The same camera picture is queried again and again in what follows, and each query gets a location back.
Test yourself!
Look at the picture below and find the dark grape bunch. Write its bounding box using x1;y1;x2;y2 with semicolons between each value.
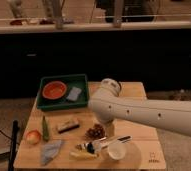
85;124;105;139

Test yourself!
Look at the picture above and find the grey sponge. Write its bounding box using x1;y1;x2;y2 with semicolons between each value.
66;87;82;101

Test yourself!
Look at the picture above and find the green plastic tray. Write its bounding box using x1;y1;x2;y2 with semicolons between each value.
36;74;89;111

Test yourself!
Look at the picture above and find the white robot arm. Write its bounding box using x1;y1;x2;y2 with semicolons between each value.
88;78;191;137

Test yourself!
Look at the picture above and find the white cup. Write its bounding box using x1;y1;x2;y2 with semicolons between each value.
107;141;126;160

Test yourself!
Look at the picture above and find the wooden black board eraser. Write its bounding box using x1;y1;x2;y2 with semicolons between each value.
57;120;80;134

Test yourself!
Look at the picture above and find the blue grey cloth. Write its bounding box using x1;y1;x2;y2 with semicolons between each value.
40;140;63;166

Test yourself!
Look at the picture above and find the yellow banana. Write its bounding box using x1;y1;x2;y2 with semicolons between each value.
70;151;97;159

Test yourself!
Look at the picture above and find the silver fork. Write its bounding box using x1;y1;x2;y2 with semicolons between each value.
75;137;107;150

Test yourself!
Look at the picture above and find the orange bowl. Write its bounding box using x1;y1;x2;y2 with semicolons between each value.
42;81;67;100

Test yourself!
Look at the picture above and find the green cucumber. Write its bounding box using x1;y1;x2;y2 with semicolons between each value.
42;116;50;141

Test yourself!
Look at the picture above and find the red yellow apple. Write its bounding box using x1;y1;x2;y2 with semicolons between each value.
26;130;41;145

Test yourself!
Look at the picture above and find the black handled knife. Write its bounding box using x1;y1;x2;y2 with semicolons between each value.
98;135;132;148

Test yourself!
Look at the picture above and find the black chair frame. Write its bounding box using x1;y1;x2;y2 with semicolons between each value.
8;120;19;171

